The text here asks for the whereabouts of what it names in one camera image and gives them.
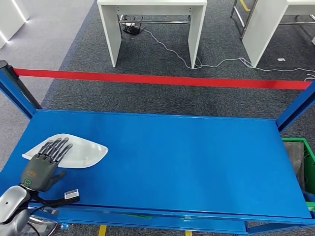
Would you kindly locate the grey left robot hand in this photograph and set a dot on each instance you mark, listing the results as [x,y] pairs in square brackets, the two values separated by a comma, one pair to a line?
[39,171]

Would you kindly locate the white curved plastic part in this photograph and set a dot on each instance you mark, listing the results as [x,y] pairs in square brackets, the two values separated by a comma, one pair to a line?
[81,153]

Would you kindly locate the blue metal shelf rack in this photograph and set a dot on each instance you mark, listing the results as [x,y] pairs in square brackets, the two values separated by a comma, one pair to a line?
[159,163]

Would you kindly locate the white display plinth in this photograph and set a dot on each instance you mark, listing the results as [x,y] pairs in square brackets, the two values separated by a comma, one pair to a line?
[10,19]

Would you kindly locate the long red barrier belt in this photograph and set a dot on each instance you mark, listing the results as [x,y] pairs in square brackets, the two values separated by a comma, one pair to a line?
[159,79]

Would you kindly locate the black wifi router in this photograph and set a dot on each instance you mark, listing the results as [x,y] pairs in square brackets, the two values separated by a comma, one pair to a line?
[134,28]

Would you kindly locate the white table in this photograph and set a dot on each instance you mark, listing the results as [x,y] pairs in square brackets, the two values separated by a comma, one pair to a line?
[196,32]
[263,29]

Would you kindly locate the grey bundle in crate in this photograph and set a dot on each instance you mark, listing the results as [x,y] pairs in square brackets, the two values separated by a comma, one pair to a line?
[294,163]

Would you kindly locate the green open plastic crate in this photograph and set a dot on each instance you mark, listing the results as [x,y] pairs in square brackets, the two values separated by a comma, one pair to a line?
[310,166]

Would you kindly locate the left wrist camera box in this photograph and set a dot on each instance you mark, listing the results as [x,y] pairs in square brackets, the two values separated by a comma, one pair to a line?
[72,194]

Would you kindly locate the grey metal frame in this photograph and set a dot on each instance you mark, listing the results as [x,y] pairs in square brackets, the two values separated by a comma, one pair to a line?
[239,18]

